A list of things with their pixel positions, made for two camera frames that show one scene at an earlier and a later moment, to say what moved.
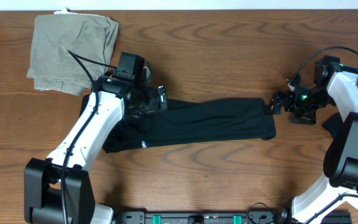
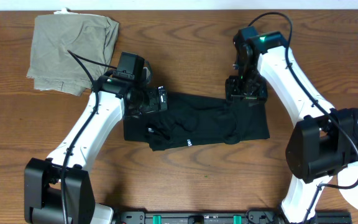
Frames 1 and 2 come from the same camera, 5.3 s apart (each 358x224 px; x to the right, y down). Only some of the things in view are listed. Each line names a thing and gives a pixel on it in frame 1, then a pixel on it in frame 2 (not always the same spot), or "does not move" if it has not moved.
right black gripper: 308,119 → 232,90
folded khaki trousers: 53,67 does not move
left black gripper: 161,98 does not move
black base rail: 344,216 does not move
